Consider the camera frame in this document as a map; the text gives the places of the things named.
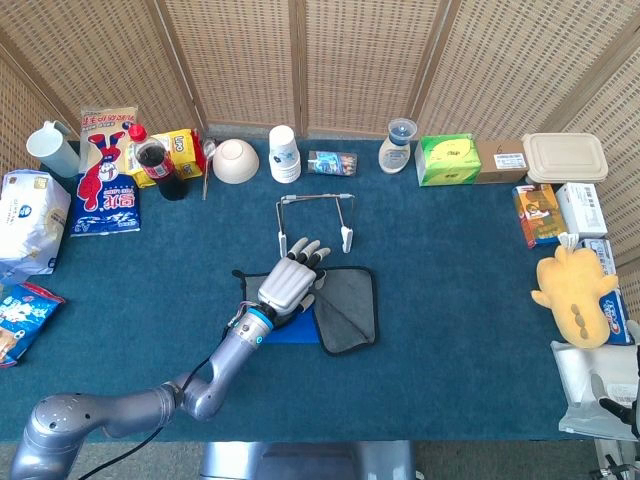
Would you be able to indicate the blue carpet table cover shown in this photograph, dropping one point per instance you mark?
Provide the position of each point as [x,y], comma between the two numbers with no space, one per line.
[450,325]

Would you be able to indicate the orange carton box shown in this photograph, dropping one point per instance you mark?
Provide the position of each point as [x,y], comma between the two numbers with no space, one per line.
[540,215]

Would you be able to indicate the clear biscuit tube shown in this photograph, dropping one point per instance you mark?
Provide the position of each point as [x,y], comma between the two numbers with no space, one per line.
[332,163]

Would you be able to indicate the yellow plush toy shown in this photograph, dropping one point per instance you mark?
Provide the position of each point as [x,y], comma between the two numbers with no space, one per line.
[575,290]

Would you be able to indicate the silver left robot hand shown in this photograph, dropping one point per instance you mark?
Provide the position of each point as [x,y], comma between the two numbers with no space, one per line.
[287,285]

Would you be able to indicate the beige lidded food container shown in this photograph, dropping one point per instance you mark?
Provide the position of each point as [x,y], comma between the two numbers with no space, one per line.
[565,157]

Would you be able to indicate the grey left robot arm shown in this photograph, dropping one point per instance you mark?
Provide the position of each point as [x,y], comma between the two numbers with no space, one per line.
[225,360]

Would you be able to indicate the red white blue food bag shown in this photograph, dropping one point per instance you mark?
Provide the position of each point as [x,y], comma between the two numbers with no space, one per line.
[105,200]

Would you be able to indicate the white box with barcode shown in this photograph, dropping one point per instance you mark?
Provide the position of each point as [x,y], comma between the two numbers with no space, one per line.
[582,210]

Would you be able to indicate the metal spoon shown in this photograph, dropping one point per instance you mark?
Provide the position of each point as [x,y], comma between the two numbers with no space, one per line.
[209,147]

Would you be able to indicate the cola bottle red label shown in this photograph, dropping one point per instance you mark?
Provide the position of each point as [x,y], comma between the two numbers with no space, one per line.
[160,170]

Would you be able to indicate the stack of paper cups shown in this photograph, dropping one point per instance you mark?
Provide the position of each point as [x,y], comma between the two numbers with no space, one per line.
[285,155]

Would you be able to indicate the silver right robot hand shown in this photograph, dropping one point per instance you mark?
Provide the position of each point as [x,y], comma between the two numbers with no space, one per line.
[620,407]

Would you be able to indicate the blue snack bag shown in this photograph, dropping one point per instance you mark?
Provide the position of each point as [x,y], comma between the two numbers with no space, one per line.
[25,320]

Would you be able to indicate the yellow Lipo biscuit pack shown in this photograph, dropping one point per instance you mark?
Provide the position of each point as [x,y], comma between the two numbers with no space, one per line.
[182,150]

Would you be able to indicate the green tissue box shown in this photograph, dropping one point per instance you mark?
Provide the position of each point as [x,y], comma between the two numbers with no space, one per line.
[450,160]

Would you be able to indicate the large white flour bag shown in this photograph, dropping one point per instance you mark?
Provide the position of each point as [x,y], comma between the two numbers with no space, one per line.
[30,225]

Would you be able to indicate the white plastic bag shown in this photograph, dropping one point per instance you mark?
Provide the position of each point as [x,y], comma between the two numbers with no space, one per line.
[570,365]

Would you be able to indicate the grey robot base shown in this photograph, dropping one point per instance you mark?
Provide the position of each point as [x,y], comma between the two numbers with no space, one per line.
[325,462]

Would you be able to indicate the cream bowl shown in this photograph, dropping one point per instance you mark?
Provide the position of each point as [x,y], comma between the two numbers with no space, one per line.
[235,162]

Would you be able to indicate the brown cardboard box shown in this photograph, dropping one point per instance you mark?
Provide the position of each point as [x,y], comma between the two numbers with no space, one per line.
[500,167]

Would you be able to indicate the grey and blue cloth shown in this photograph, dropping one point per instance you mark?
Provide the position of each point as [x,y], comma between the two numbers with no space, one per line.
[345,310]

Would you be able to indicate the blue white toothpaste box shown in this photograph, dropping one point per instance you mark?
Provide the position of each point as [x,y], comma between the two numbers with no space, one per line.
[617,315]

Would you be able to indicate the bamboo folding screen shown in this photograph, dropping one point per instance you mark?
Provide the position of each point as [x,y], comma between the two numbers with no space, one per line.
[350,65]

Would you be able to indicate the cream bottle blue cap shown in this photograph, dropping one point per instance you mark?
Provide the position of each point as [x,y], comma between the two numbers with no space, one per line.
[395,155]

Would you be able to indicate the white metal rack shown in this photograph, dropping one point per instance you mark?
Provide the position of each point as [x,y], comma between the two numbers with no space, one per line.
[346,240]

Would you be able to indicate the white plastic jug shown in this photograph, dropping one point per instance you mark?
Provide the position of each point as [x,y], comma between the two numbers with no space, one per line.
[55,155]

